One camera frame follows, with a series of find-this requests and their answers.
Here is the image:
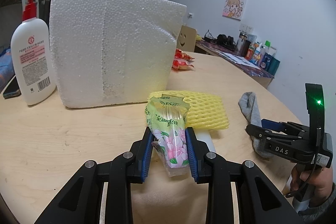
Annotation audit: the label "grey sock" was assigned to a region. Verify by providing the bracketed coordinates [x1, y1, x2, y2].
[238, 92, 273, 160]

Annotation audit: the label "yellow foam fruit net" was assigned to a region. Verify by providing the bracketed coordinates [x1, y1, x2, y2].
[148, 90, 230, 130]

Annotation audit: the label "floral tissue pack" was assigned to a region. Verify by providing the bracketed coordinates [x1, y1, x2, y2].
[145, 94, 190, 177]

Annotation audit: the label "person's right hand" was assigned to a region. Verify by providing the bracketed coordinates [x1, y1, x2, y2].
[290, 165, 334, 207]

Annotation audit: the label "group of toiletry bottles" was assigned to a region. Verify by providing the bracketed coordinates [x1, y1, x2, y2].
[236, 31, 280, 76]

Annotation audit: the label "printed paper sheet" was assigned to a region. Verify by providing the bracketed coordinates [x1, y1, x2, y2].
[219, 52, 256, 68]

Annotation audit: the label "black headphones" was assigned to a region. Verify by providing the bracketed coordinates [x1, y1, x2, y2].
[216, 34, 236, 51]

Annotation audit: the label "black smartphone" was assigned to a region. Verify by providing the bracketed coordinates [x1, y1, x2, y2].
[3, 76, 21, 99]

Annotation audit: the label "red snack packet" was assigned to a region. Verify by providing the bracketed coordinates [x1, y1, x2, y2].
[172, 48, 194, 71]

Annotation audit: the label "wooden smiley chair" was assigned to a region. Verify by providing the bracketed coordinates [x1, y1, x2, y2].
[177, 26, 197, 52]

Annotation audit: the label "blue patterned quilt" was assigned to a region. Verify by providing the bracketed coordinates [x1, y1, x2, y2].
[0, 48, 15, 92]

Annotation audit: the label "white styrofoam box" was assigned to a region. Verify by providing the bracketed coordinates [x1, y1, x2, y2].
[50, 0, 186, 109]

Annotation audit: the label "white lotion pump bottle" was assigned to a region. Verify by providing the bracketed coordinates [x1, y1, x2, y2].
[11, 0, 56, 106]

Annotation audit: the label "anime girl wall poster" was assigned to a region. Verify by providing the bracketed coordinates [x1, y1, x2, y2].
[222, 0, 247, 20]

